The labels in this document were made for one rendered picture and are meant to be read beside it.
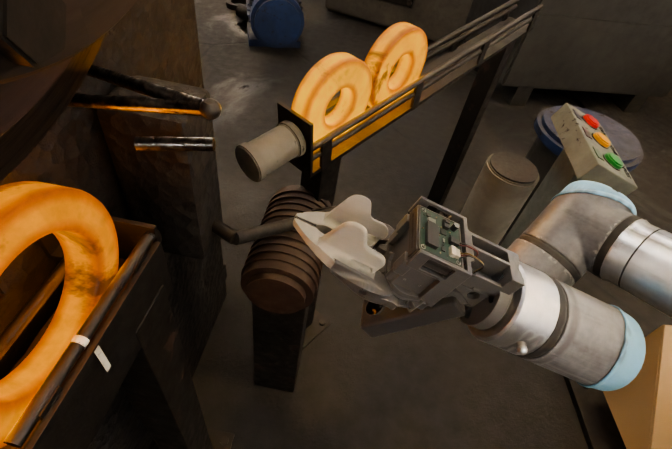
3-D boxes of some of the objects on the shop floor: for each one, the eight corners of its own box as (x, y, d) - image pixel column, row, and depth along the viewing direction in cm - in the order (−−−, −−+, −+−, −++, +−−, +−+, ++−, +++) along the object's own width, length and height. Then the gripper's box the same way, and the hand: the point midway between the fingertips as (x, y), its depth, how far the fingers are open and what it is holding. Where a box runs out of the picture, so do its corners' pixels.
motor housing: (244, 396, 98) (233, 265, 61) (269, 315, 114) (272, 173, 77) (296, 407, 97) (317, 282, 60) (314, 325, 113) (339, 186, 76)
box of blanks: (492, 105, 218) (566, -59, 165) (446, 40, 277) (490, -97, 223) (654, 115, 235) (770, -31, 182) (579, 51, 294) (649, -73, 240)
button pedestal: (470, 320, 121) (583, 161, 78) (464, 257, 138) (554, 99, 95) (522, 331, 120) (666, 177, 78) (510, 267, 138) (621, 112, 95)
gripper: (516, 235, 41) (330, 143, 37) (533, 312, 35) (309, 211, 31) (463, 276, 47) (297, 200, 43) (469, 349, 40) (273, 267, 36)
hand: (303, 228), depth 39 cm, fingers closed
